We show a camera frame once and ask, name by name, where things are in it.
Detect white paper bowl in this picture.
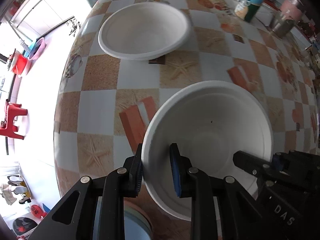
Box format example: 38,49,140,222
98,3,192,61
141,80,273,222

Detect pink plastic basin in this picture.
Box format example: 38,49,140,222
28,37,47,61

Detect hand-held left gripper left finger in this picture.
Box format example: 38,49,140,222
21,144,145,240

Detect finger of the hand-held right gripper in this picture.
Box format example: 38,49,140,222
232,151,275,178
272,151,291,173

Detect checkered printed tablecloth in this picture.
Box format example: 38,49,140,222
54,0,320,240

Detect red plastic basin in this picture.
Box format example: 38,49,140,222
11,51,32,75

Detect red plastic stool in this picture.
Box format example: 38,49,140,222
0,99,28,140

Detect pair of shoes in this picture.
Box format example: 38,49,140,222
7,175,33,204

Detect light blue bowl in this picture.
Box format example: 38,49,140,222
124,200,153,240

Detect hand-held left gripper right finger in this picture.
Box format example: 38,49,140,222
169,143,272,240

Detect pink metal thermos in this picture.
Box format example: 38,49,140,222
269,0,303,38

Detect white framed glass door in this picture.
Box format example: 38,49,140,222
10,0,75,42

